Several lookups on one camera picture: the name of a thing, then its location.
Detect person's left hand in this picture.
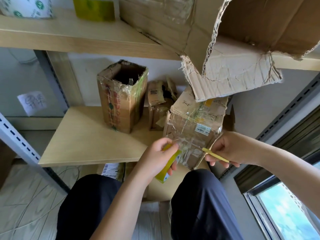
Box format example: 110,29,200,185
136,137,179,184

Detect person's right hand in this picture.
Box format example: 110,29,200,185
204,131,263,169

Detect thin yellow stick tool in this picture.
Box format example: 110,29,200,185
202,147,230,163

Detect yellow tape roll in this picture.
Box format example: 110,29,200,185
154,143,183,184

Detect person's right forearm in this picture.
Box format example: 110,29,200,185
257,143,320,218

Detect person's left forearm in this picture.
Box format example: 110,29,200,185
89,167,153,240

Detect taped cardboard box with labels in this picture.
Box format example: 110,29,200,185
163,85,229,171

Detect small crumpled cardboard box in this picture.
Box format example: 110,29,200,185
146,77,178,132

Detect plain flat cardboard box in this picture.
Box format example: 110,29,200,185
124,161,213,202

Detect tall open cardboard box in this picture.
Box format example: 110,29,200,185
97,59,149,134

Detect cardboard box with white label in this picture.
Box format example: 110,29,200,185
96,162,126,183

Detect person's right leg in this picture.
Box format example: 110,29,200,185
171,168,244,240

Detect person's leg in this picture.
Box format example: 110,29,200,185
171,168,244,240
55,173,123,240

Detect short wooden shelf board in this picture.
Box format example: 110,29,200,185
38,105,212,168

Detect grey slotted metal shelf upright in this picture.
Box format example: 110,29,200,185
0,112,71,194
217,72,320,179
33,49,70,108

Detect large torn cardboard box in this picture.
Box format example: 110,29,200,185
118,0,320,102

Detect person's left leg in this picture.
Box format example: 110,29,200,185
55,173,123,240

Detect beige wooden panel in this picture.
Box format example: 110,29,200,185
46,50,85,108

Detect white handwritten paper note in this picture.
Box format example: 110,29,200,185
17,91,48,117

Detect long wooden shelf board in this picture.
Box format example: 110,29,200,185
0,7,320,72

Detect yellow-green tape roll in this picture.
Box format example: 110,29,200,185
72,0,116,23

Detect white tape roll green print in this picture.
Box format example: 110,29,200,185
0,0,53,19

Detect thin white cable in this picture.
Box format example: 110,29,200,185
0,166,81,234

